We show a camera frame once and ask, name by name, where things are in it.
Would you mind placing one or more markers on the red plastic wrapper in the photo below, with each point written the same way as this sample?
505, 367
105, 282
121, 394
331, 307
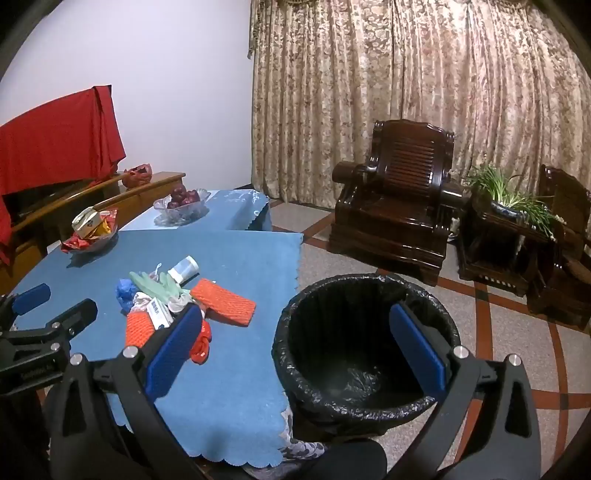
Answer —
201, 346

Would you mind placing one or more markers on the grey patterned cloth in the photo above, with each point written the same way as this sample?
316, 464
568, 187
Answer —
300, 450

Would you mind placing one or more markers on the small orange foam net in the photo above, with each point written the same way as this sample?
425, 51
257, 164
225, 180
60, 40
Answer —
138, 330

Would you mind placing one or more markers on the large orange foam net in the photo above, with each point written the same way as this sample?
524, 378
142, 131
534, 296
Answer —
224, 302

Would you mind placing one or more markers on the dark red apple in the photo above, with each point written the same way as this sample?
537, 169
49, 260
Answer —
179, 190
191, 197
173, 202

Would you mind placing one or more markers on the yellow snack packet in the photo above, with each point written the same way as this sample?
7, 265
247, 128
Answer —
104, 226

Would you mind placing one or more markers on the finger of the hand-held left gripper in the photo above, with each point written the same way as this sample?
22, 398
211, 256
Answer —
76, 314
32, 295

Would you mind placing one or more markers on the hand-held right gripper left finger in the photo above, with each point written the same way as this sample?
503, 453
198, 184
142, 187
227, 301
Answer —
173, 350

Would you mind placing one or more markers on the red bag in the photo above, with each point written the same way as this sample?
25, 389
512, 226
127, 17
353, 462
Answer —
136, 175

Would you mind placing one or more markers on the glass fruit bowl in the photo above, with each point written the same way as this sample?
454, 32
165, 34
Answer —
184, 213

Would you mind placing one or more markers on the white yellow carton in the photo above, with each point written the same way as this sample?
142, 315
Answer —
85, 219

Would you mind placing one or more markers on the dark wooden side table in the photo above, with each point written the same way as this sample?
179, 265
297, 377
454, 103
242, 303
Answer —
489, 249

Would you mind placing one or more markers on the large blue tablecloth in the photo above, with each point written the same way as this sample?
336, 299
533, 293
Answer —
92, 286

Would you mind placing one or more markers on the blue plastic bag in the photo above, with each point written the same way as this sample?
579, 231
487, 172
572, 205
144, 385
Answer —
125, 293

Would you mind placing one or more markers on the red crumpled snack wrapper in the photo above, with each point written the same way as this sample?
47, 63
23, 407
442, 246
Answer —
74, 242

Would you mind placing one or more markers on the green rubber glove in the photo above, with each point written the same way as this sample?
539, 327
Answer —
152, 284

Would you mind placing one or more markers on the wooden cabinet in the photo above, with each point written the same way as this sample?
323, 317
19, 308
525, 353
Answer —
138, 196

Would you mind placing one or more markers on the red snack packet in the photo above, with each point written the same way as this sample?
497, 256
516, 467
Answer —
108, 214

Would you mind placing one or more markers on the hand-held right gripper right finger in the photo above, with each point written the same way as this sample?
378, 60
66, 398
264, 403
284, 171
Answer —
418, 346

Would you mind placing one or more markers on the dark television screen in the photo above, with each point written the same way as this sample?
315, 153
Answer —
37, 198

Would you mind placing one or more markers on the red cloth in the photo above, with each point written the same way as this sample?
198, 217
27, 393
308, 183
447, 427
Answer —
55, 138

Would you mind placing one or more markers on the black lined trash bin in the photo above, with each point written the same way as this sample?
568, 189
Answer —
346, 332

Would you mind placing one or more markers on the glass snack bowl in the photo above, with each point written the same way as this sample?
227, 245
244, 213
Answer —
99, 242

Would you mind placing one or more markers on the potted green plant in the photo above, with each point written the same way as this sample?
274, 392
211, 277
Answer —
508, 194

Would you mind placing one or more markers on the white printed box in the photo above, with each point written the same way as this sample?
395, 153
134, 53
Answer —
158, 314

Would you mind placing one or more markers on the dark wooden slatted armchair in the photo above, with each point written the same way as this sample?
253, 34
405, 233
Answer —
397, 217

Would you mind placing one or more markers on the floral beige curtain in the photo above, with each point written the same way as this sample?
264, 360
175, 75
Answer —
369, 69

